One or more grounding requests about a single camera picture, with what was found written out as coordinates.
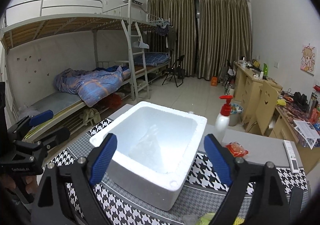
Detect white remote control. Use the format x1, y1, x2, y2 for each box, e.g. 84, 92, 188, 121
283, 140, 299, 174

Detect printed paper sheet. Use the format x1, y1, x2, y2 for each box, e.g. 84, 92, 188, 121
293, 119, 319, 149

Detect cartoon girl wall picture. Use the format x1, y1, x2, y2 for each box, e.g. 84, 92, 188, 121
300, 44, 317, 75

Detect metal bunk bed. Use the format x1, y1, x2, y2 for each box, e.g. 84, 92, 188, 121
1, 3, 156, 142

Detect toiletry bottles cluster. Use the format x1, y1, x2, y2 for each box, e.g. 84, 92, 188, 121
307, 84, 319, 124

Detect left human hand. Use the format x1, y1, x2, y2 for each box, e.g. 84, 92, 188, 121
1, 175, 38, 204

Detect white foam box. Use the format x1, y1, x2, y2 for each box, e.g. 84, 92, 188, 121
89, 101, 207, 211

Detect wooden smiley chair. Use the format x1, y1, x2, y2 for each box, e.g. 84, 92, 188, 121
245, 81, 278, 135

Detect white tissue sheet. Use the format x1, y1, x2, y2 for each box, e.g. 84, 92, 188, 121
128, 124, 167, 174

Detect olive window curtains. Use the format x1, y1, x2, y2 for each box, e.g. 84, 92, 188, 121
146, 0, 253, 81

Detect houndstooth table runner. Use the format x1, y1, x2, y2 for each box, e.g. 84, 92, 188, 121
50, 118, 309, 224

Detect yellow foam fruit net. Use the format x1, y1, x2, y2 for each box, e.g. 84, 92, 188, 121
233, 217, 245, 225

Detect blue plaid quilt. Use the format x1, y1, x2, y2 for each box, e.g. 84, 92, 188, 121
54, 66, 131, 107

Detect wooden desk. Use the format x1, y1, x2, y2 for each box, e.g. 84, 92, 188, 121
233, 62, 319, 174

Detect orange snack packet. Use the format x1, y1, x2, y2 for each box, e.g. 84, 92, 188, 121
225, 142, 249, 157

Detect white lotion pump bottle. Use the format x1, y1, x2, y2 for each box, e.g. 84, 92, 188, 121
213, 95, 233, 140

